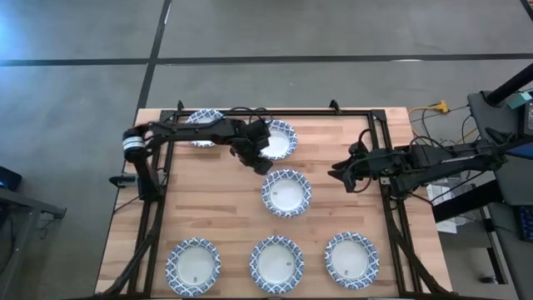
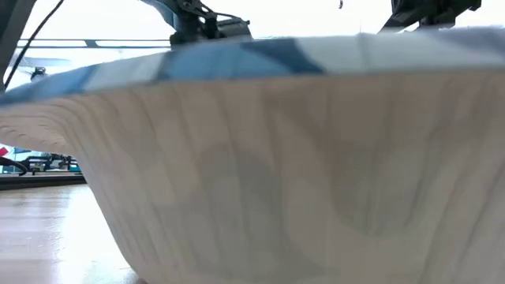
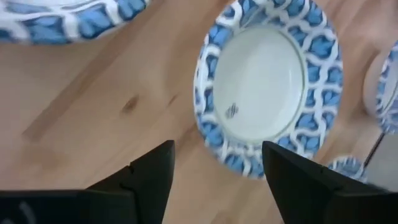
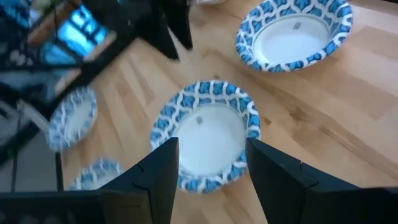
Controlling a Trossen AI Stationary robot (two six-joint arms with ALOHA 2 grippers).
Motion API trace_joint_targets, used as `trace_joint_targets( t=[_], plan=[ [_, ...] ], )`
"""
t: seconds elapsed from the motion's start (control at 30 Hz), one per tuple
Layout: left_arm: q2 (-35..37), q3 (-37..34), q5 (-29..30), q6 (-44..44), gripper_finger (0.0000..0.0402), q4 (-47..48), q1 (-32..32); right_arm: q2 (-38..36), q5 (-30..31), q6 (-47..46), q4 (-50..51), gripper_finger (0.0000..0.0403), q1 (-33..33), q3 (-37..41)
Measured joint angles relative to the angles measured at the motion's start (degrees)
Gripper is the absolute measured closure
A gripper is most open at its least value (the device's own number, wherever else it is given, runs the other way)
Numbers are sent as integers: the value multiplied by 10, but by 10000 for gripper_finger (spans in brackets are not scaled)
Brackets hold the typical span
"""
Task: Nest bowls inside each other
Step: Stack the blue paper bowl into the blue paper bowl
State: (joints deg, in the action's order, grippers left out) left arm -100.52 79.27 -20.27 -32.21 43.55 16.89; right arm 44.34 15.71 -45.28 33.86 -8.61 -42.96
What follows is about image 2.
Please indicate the black overhead frame light bar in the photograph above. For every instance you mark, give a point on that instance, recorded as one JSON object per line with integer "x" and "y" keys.
{"x": 92, "y": 43}

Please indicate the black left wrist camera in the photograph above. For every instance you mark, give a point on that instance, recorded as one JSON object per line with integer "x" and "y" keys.
{"x": 234, "y": 28}

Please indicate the black ceiling spotlight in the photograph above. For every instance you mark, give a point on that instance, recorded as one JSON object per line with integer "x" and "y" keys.
{"x": 38, "y": 73}

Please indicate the red tag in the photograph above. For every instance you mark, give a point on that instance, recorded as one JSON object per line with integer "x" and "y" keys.
{"x": 3, "y": 151}

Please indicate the blue patterned white paper bowl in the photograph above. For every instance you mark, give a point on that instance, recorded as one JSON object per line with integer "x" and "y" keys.
{"x": 276, "y": 177}

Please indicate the black background robot station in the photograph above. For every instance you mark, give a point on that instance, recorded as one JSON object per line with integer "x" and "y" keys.
{"x": 47, "y": 161}

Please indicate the blue monitor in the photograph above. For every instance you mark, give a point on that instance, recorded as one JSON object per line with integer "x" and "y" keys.
{"x": 21, "y": 150}

